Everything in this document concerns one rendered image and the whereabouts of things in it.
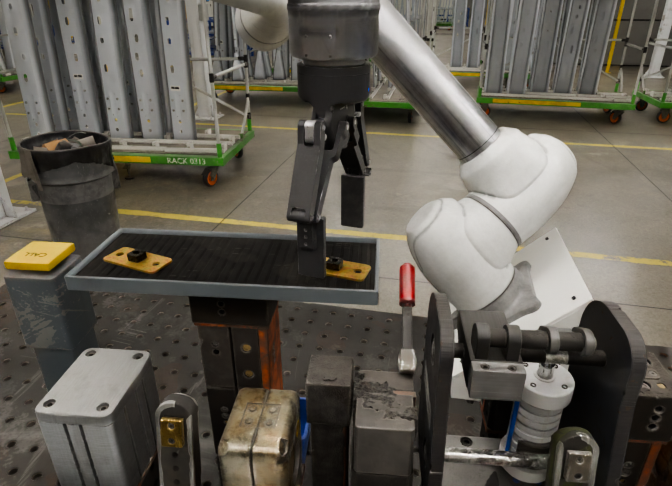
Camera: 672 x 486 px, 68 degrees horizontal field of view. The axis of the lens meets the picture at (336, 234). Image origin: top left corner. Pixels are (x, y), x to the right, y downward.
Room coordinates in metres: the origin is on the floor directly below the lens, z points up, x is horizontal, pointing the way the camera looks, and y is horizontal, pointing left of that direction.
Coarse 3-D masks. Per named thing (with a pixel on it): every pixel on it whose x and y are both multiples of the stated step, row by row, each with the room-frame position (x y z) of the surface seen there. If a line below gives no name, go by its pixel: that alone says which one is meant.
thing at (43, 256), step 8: (24, 248) 0.59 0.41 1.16; (32, 248) 0.59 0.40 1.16; (40, 248) 0.59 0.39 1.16; (48, 248) 0.59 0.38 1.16; (56, 248) 0.59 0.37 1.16; (64, 248) 0.59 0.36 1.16; (72, 248) 0.60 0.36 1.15; (16, 256) 0.56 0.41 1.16; (24, 256) 0.56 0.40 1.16; (32, 256) 0.56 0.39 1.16; (40, 256) 0.56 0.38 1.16; (48, 256) 0.56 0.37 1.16; (56, 256) 0.56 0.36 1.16; (64, 256) 0.58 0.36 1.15; (8, 264) 0.55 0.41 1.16; (16, 264) 0.55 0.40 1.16; (24, 264) 0.55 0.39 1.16; (32, 264) 0.55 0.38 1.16; (40, 264) 0.55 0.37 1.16; (48, 264) 0.55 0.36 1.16; (56, 264) 0.56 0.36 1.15
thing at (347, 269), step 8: (328, 264) 0.52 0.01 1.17; (336, 264) 0.52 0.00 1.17; (344, 264) 0.54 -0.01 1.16; (352, 264) 0.54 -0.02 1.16; (360, 264) 0.54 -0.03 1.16; (328, 272) 0.52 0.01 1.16; (336, 272) 0.52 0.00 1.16; (344, 272) 0.52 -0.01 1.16; (352, 272) 0.52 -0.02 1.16; (368, 272) 0.52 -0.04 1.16; (352, 280) 0.50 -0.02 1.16; (360, 280) 0.50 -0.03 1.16
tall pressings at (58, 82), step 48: (0, 0) 4.40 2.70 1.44; (48, 0) 4.79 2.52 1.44; (96, 0) 4.51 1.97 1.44; (144, 0) 4.51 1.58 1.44; (48, 48) 4.55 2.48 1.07; (96, 48) 4.75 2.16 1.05; (144, 48) 4.45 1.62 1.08; (48, 96) 4.54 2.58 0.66; (96, 96) 4.55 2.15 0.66; (144, 96) 4.44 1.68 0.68; (192, 96) 4.44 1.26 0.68
